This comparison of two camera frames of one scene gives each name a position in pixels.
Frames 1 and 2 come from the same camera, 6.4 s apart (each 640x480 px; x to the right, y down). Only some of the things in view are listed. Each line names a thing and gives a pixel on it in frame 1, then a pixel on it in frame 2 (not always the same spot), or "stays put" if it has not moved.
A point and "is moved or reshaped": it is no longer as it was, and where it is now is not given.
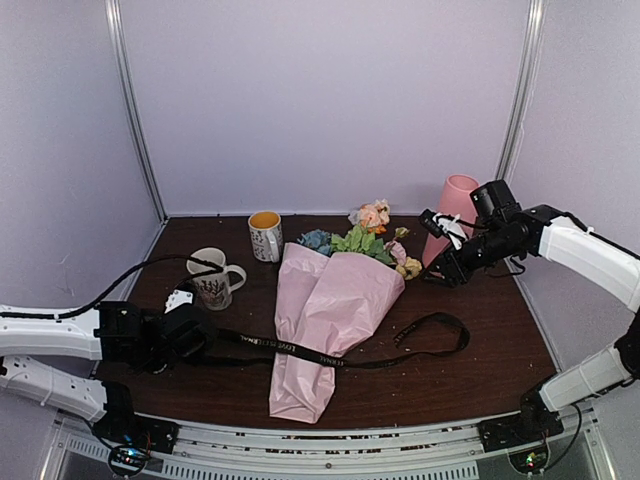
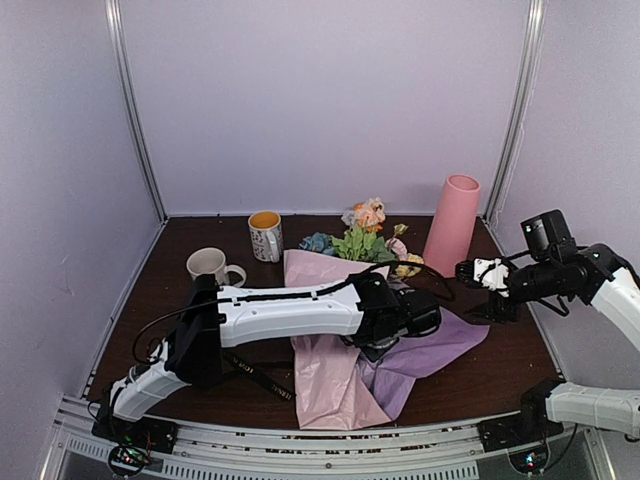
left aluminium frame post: [119, 59] stays put
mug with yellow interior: [266, 231] stays put
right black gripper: [444, 259] → [496, 309]
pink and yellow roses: [408, 267] stays put
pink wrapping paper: [329, 304] is moved or reshaped
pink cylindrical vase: [455, 202] stays put
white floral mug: [215, 289] stays put
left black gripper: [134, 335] → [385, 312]
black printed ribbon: [315, 355] → [241, 365]
